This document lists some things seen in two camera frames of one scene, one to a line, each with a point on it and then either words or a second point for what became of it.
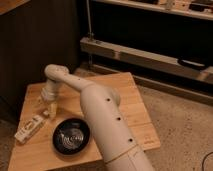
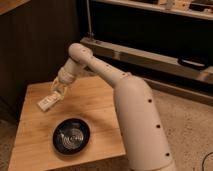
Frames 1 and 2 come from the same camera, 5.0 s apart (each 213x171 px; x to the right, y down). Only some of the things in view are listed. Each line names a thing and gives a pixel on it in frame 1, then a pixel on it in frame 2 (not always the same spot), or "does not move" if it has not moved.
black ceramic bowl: (71, 136) does not move
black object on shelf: (191, 63) does not move
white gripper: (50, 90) to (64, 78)
